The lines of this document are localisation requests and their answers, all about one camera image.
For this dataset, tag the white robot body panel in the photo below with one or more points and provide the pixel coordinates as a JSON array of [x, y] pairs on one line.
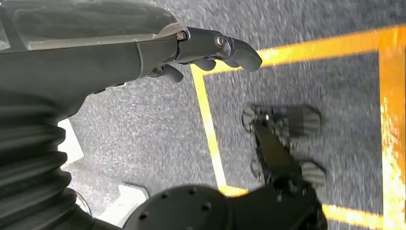
[[123, 203], [70, 144]]

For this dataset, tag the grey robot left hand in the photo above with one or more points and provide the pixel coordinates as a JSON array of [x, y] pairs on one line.
[[79, 63]]

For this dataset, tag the thin yellow floor tape strip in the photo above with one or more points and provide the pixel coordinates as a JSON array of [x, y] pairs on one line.
[[209, 127]]

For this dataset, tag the wide yellow floor tape strip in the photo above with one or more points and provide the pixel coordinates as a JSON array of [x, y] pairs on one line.
[[317, 47], [393, 127]]

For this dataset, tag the ribbed grey left arm sleeve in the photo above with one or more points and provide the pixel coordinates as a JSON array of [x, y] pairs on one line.
[[28, 158]]

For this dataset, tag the black robot leg with foot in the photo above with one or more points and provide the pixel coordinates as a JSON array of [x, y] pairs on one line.
[[276, 158]]

